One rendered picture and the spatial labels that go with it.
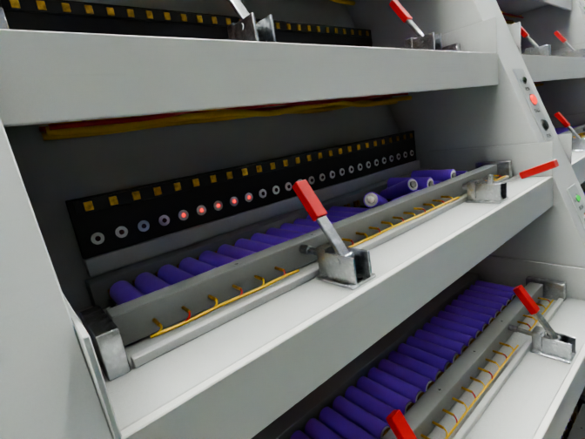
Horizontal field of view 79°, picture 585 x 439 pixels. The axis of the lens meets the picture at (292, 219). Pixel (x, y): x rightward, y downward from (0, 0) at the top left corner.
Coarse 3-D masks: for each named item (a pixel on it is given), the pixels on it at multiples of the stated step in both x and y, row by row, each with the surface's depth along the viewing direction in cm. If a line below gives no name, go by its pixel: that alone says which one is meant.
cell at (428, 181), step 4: (388, 180) 51; (392, 180) 51; (396, 180) 50; (400, 180) 50; (420, 180) 47; (424, 180) 47; (428, 180) 47; (432, 180) 48; (388, 184) 51; (392, 184) 51; (420, 184) 47; (424, 184) 47; (428, 184) 47; (432, 184) 47; (420, 188) 48
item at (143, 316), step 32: (416, 192) 44; (448, 192) 46; (352, 224) 35; (384, 224) 39; (256, 256) 29; (288, 256) 31; (192, 288) 25; (224, 288) 27; (256, 288) 27; (128, 320) 23; (160, 320) 24; (192, 320) 24
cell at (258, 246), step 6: (240, 240) 37; (246, 240) 36; (252, 240) 36; (234, 246) 37; (240, 246) 36; (246, 246) 36; (252, 246) 35; (258, 246) 34; (264, 246) 34; (270, 246) 33
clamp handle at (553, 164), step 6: (552, 162) 38; (534, 168) 39; (540, 168) 39; (546, 168) 38; (552, 168) 38; (522, 174) 40; (528, 174) 40; (534, 174) 39; (492, 180) 43; (504, 180) 42; (510, 180) 41
